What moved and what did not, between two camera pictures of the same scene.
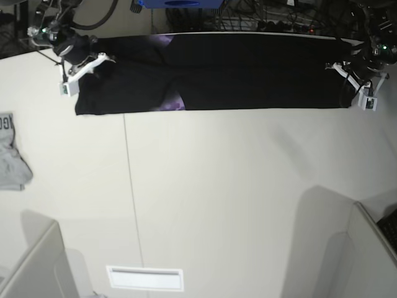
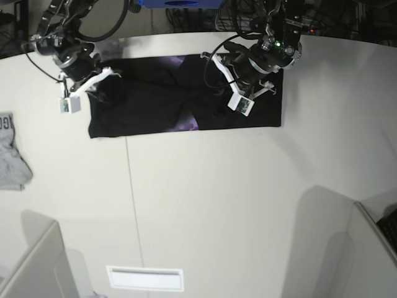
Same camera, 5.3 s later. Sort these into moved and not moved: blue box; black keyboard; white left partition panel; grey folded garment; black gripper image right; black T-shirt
Moved: black gripper image right; black T-shirt
Not moved: grey folded garment; black keyboard; white left partition panel; blue box
